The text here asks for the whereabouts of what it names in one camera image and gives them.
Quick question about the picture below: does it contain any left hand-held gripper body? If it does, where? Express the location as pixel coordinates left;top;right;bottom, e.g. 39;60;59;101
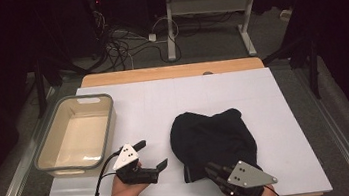
110;140;161;190

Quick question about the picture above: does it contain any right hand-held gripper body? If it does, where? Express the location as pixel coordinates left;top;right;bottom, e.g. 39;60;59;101
218;155;280;196

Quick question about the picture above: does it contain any black knitted vest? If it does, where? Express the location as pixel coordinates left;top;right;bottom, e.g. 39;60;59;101
166;103;262;185

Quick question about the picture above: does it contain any beige plastic basket grey rim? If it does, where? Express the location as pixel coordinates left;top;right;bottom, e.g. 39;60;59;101
26;90;124;181

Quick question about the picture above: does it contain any white board table cover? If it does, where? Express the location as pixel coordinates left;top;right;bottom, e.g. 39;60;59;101
26;58;334;196

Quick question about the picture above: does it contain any light wooden table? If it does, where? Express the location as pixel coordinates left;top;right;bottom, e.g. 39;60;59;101
33;47;328;196

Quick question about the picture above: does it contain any black metal stand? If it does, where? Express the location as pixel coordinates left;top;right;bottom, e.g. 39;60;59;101
30;51;68;119
259;33;325;106

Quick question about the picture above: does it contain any white-framed desk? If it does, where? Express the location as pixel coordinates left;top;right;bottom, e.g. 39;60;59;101
149;0;309;68

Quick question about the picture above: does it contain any small white box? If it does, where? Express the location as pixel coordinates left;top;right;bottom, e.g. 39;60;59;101
277;7;295;22

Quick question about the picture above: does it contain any left hand-held gripper black cable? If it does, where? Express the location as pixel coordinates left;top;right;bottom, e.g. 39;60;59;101
83;147;132;196

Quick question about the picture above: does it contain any tangle of black cables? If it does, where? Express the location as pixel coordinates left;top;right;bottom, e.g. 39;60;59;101
85;0;186;76

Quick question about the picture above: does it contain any metal floor rail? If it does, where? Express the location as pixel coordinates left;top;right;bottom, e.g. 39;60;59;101
293;63;349;196
0;84;78;196

